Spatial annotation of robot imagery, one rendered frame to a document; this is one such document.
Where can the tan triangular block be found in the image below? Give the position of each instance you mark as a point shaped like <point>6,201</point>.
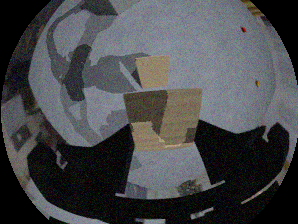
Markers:
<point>153,70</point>
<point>166,119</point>

